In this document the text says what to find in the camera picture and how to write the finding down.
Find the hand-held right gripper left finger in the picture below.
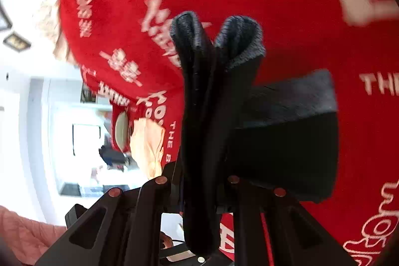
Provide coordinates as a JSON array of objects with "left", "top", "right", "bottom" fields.
[{"left": 34, "top": 157, "right": 184, "bottom": 266}]

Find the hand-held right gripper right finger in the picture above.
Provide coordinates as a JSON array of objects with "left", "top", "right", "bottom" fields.
[{"left": 215, "top": 175, "right": 359, "bottom": 266}]

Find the peach cloth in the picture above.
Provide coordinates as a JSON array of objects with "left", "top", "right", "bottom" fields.
[{"left": 129, "top": 118, "right": 166, "bottom": 179}]

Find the white framed window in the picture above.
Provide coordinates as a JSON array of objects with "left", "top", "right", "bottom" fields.
[{"left": 72, "top": 124, "right": 102, "bottom": 157}]

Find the pink quilted cloth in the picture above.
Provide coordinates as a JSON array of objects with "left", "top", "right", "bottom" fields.
[{"left": 0, "top": 205, "right": 67, "bottom": 265}]

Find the beige blurred fabric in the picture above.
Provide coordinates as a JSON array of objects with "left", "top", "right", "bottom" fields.
[{"left": 31, "top": 0, "right": 72, "bottom": 61}]

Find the dark framed fixture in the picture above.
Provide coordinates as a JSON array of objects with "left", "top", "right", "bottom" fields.
[
  {"left": 0, "top": 0, "right": 13, "bottom": 33},
  {"left": 3, "top": 31, "right": 32, "bottom": 53}
]

